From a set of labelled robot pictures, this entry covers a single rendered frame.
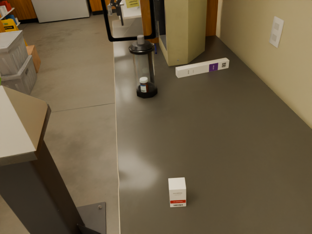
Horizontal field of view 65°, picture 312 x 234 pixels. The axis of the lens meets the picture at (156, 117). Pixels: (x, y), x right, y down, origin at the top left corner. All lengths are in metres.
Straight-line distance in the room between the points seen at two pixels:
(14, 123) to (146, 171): 0.47
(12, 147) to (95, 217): 1.00
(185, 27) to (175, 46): 0.11
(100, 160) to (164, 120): 1.29
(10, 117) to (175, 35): 0.84
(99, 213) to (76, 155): 0.67
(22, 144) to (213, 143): 0.67
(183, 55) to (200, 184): 0.80
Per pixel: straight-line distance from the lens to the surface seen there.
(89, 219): 1.87
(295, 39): 1.13
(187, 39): 1.36
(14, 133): 0.97
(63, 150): 2.44
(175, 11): 1.30
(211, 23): 1.78
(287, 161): 0.89
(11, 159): 1.05
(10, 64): 3.26
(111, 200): 1.93
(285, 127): 1.02
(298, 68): 1.12
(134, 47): 1.04
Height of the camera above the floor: 1.55
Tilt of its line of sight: 37 degrees down
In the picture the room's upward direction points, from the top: 5 degrees counter-clockwise
